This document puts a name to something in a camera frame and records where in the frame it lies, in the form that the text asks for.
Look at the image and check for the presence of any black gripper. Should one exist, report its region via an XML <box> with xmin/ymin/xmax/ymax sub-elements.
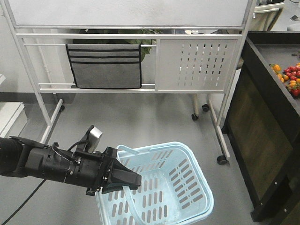
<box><xmin>25</xmin><ymin>143</ymin><xmax>142</xmax><ymax>196</ymax></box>

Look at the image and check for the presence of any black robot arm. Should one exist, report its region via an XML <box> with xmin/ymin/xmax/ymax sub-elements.
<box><xmin>0</xmin><ymin>136</ymin><xmax>142</xmax><ymax>196</ymax></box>

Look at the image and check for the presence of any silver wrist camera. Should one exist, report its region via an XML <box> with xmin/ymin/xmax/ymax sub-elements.
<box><xmin>77</xmin><ymin>125</ymin><xmax>103</xmax><ymax>153</ymax></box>

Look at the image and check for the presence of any black cable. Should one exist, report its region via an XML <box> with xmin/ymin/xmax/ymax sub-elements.
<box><xmin>0</xmin><ymin>179</ymin><xmax>47</xmax><ymax>225</ymax></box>

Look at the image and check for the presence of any grey fabric pocket organizer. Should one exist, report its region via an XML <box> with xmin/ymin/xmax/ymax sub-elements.
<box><xmin>66</xmin><ymin>44</ymin><xmax>142</xmax><ymax>89</ymax></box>

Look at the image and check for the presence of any black wooden produce stand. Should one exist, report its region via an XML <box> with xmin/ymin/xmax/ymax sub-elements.
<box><xmin>222</xmin><ymin>31</ymin><xmax>300</xmax><ymax>225</ymax></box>

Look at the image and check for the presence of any light blue plastic basket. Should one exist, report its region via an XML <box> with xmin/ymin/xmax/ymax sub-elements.
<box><xmin>96</xmin><ymin>142</ymin><xmax>214</xmax><ymax>225</ymax></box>

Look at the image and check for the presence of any white whiteboard stand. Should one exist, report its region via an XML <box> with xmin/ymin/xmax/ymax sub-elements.
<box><xmin>0</xmin><ymin>0</ymin><xmax>255</xmax><ymax>163</ymax></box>

